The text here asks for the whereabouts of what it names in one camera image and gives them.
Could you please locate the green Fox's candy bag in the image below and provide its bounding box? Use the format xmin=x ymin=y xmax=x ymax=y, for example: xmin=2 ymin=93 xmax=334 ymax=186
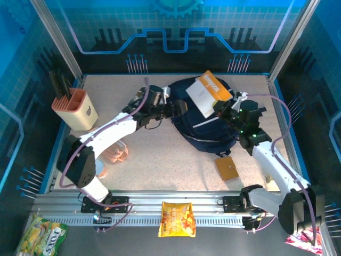
xmin=15 ymin=214 xmax=69 ymax=256

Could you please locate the navy blue backpack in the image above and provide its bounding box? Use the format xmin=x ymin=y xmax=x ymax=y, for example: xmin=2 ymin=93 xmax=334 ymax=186
xmin=167 ymin=77 xmax=267 ymax=157

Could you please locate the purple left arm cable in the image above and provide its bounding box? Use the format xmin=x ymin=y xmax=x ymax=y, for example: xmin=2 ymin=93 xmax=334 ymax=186
xmin=59 ymin=77 xmax=150 ymax=233

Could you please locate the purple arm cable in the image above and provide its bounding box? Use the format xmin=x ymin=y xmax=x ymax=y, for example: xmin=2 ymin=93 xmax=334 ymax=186
xmin=59 ymin=77 xmax=150 ymax=233
xmin=246 ymin=92 xmax=320 ymax=242

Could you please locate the yellow snack bag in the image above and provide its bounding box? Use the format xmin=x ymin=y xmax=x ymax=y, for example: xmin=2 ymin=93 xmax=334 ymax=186
xmin=157 ymin=201 xmax=197 ymax=238

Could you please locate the grey slotted cable duct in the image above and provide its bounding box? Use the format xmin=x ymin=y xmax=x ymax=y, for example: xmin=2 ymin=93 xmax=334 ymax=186
xmin=57 ymin=215 xmax=247 ymax=227

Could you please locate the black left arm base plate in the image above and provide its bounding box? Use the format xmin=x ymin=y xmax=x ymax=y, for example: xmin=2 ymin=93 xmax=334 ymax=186
xmin=80 ymin=196 xmax=130 ymax=214

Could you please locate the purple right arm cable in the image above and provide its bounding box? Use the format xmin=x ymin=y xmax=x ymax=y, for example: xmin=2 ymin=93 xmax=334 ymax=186
xmin=246 ymin=92 xmax=320 ymax=242

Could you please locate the brown leather card wallet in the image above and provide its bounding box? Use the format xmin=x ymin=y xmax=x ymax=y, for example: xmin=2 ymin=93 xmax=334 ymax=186
xmin=214 ymin=156 xmax=240 ymax=182

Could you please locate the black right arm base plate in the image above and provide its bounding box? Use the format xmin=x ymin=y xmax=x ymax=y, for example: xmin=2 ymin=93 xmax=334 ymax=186
xmin=222 ymin=195 xmax=267 ymax=214

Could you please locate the aluminium corner post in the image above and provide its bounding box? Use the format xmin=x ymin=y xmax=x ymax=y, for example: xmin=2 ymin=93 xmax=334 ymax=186
xmin=267 ymin=0 xmax=321 ymax=82
xmin=28 ymin=0 xmax=84 ymax=82

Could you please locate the black knife handle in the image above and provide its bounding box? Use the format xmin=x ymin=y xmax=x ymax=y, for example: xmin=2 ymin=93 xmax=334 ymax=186
xmin=60 ymin=74 xmax=72 ymax=100
xmin=54 ymin=68 xmax=66 ymax=98
xmin=48 ymin=69 xmax=61 ymax=98

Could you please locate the aluminium frame rail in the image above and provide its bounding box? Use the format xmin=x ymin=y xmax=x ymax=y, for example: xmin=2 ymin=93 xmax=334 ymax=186
xmin=31 ymin=189 xmax=320 ymax=219

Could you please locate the pink transparent pencil case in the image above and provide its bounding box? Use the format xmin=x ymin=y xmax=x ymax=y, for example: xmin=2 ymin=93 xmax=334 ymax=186
xmin=90 ymin=127 xmax=130 ymax=164

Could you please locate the purple Fox's candy bag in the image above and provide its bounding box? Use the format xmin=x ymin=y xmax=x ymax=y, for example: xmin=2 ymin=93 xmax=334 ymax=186
xmin=285 ymin=229 xmax=323 ymax=253

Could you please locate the orange and white book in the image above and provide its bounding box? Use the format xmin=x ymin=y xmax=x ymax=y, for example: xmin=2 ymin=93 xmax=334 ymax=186
xmin=185 ymin=70 xmax=233 ymax=118

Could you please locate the beige orange knife block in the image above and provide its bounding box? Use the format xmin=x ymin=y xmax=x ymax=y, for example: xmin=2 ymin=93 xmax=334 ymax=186
xmin=51 ymin=88 xmax=99 ymax=132

